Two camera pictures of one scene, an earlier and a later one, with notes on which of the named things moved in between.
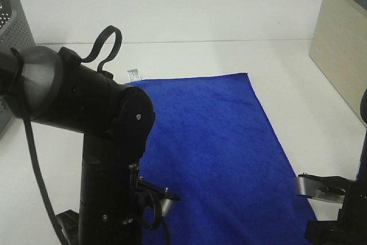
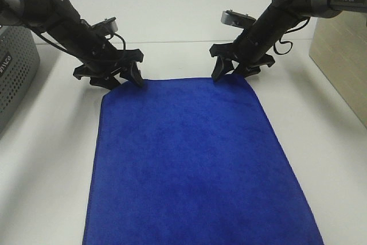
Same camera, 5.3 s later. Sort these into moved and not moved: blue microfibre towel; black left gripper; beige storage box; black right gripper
Moved: black left gripper; black right gripper
Not moved: beige storage box; blue microfibre towel
